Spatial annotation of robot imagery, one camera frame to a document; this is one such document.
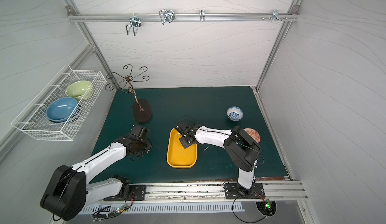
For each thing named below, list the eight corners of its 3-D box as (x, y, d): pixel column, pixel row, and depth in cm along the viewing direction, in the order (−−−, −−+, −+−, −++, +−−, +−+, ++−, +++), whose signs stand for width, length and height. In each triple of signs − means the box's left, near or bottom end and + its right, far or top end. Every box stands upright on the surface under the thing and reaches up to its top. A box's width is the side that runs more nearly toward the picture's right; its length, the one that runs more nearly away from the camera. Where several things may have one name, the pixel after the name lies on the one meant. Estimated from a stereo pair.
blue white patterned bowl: (227, 121, 102) (228, 117, 99) (225, 109, 109) (226, 106, 106) (243, 121, 102) (244, 118, 99) (240, 109, 109) (241, 106, 106)
